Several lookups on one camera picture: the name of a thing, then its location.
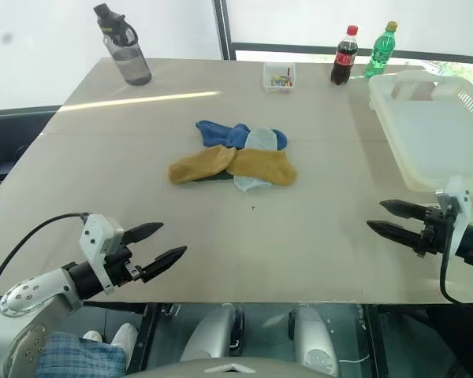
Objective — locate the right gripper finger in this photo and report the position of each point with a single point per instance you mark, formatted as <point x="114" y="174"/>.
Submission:
<point x="406" y="209"/>
<point x="398" y="234"/>

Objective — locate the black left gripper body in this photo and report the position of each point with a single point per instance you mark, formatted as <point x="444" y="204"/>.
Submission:
<point x="118" y="269"/>

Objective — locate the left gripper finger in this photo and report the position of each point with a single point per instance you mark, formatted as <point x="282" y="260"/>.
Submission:
<point x="142" y="232"/>
<point x="163" y="260"/>

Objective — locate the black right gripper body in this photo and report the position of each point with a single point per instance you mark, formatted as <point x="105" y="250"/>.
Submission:
<point x="437" y="232"/>

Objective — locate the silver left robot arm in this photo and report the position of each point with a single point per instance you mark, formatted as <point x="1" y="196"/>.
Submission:
<point x="23" y="300"/>

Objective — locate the white plastic basket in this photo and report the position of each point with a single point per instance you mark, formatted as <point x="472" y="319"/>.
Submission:
<point x="429" y="130"/>

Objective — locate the small clear plastic container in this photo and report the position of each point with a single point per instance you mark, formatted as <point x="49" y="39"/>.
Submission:
<point x="279" y="78"/>

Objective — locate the white shoe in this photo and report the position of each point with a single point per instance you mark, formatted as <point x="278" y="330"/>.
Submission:
<point x="92" y="336"/>
<point x="124" y="336"/>

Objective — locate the silver robot leg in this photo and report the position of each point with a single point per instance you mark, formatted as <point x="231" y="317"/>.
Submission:
<point x="211" y="334"/>
<point x="315" y="338"/>

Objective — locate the mustard yellow sock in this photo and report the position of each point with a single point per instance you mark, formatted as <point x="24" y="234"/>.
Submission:
<point x="201" y="165"/>
<point x="264" y="167"/>

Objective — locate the dark grey cloth piece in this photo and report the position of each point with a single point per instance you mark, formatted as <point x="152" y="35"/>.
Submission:
<point x="214" y="178"/>

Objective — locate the blue plaid trousers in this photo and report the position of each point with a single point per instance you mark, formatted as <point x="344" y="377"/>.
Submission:
<point x="79" y="358"/>

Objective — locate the light blue sock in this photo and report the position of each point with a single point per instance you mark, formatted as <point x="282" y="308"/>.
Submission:
<point x="262" y="138"/>
<point x="250" y="183"/>

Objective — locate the dark rounded robot torso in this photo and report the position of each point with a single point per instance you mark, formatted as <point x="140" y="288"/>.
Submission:
<point x="228" y="370"/>

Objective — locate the dark bench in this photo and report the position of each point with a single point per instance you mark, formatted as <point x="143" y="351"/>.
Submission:
<point x="12" y="149"/>

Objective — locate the green soda bottle yellow cap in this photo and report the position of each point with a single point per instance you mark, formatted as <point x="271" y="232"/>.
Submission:
<point x="378" y="55"/>

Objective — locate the cola bottle red cap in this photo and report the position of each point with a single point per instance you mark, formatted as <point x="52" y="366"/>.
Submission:
<point x="342" y="63"/>

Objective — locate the grey water bottle black lid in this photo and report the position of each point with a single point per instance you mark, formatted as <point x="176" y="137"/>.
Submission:
<point x="130" y="59"/>

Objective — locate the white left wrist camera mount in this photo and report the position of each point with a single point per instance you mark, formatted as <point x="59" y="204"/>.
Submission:
<point x="98" y="236"/>

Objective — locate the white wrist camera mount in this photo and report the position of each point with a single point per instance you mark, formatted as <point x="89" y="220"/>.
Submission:
<point x="98" y="236"/>
<point x="457" y="199"/>

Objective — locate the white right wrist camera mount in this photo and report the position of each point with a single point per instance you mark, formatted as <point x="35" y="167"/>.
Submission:
<point x="457" y="199"/>

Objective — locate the black table frame leg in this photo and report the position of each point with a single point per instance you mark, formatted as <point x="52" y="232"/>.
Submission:
<point x="144" y="338"/>
<point x="376" y="342"/>

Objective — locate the black window frame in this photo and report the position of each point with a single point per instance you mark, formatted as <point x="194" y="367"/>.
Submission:
<point x="222" y="27"/>

